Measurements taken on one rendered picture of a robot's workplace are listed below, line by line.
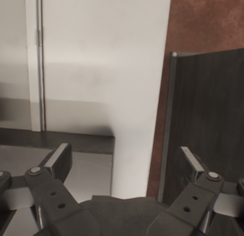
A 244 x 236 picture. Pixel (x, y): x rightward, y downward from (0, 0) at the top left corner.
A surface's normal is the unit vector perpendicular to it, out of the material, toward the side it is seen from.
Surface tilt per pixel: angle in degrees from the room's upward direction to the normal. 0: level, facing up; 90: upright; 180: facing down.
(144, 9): 0
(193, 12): 0
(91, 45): 0
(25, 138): 90
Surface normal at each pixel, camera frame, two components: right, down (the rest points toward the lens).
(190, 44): -0.01, 0.26
